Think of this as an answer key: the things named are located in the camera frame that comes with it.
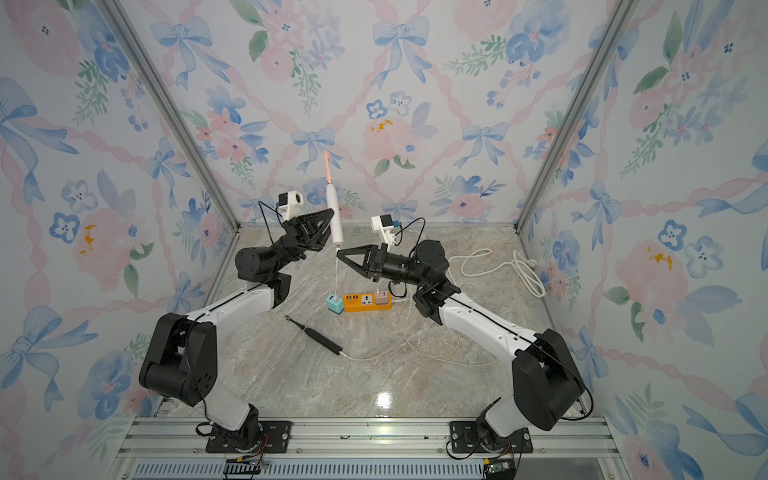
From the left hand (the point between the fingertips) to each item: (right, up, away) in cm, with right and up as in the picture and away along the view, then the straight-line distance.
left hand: (336, 220), depth 62 cm
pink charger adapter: (+9, -20, +30) cm, 37 cm away
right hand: (+1, -8, 0) cm, 8 cm away
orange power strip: (+3, -22, +33) cm, 40 cm away
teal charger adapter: (-2, -20, +12) cm, 24 cm away
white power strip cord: (+59, -14, +41) cm, 73 cm away
